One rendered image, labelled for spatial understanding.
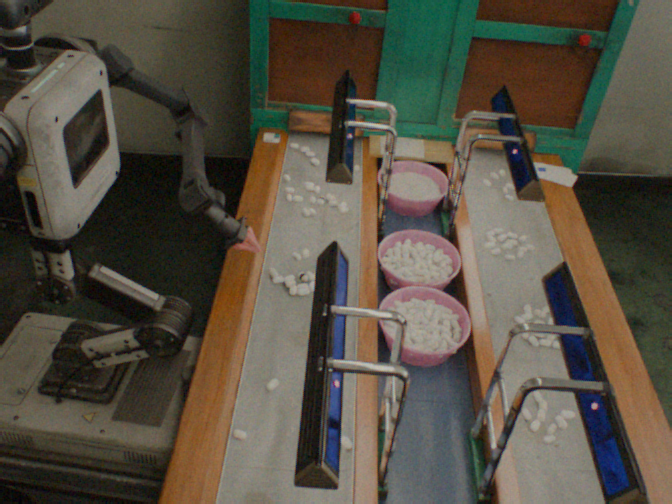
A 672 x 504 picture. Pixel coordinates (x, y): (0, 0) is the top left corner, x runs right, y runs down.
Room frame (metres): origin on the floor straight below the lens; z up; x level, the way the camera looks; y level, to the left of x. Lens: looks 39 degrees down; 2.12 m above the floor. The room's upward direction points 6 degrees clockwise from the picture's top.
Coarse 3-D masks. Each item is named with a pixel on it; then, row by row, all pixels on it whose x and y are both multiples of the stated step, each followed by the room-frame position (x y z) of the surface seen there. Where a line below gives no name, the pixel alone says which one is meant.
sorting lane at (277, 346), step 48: (288, 144) 2.31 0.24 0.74; (336, 192) 2.01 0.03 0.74; (288, 240) 1.71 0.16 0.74; (336, 240) 1.74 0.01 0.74; (288, 288) 1.48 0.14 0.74; (288, 336) 1.28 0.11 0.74; (240, 384) 1.10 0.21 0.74; (288, 384) 1.12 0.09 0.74; (288, 432) 0.97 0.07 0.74; (240, 480) 0.83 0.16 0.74; (288, 480) 0.84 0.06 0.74
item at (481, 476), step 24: (576, 336) 1.03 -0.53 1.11; (504, 360) 1.03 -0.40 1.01; (504, 384) 1.00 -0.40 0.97; (528, 384) 0.88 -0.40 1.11; (552, 384) 0.88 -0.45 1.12; (576, 384) 0.88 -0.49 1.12; (600, 384) 0.89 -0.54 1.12; (504, 408) 0.93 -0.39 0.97; (480, 432) 1.03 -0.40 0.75; (504, 432) 0.88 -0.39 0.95; (480, 456) 0.98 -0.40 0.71; (480, 480) 0.91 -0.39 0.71
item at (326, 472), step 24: (336, 264) 1.18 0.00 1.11; (336, 288) 1.11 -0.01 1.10; (312, 312) 1.07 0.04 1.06; (312, 336) 0.99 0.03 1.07; (336, 336) 0.98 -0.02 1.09; (312, 360) 0.91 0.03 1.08; (312, 384) 0.85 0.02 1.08; (336, 384) 0.85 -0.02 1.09; (312, 408) 0.78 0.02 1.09; (336, 408) 0.80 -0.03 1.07; (312, 432) 0.73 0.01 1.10; (336, 432) 0.75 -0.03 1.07; (312, 456) 0.67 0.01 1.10; (336, 456) 0.70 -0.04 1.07; (312, 480) 0.65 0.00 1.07; (336, 480) 0.65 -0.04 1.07
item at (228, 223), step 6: (228, 216) 1.52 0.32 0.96; (222, 222) 1.49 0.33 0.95; (228, 222) 1.50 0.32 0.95; (234, 222) 1.51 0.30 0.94; (240, 222) 1.54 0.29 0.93; (216, 228) 1.49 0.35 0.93; (222, 228) 1.49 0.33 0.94; (228, 228) 1.49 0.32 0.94; (234, 228) 1.50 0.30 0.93; (240, 228) 1.50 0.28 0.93; (222, 234) 1.49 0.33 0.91; (228, 234) 1.49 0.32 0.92; (234, 234) 1.49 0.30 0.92; (228, 240) 1.49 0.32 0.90; (234, 240) 1.47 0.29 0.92; (228, 246) 1.47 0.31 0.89
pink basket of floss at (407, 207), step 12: (396, 168) 2.21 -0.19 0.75; (420, 168) 2.22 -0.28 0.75; (432, 168) 2.21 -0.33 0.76; (444, 180) 2.14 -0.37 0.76; (444, 192) 2.07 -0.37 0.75; (396, 204) 2.01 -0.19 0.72; (408, 204) 1.98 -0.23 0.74; (420, 204) 1.99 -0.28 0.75; (432, 204) 2.01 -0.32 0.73; (408, 216) 2.00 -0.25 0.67; (420, 216) 2.01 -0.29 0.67
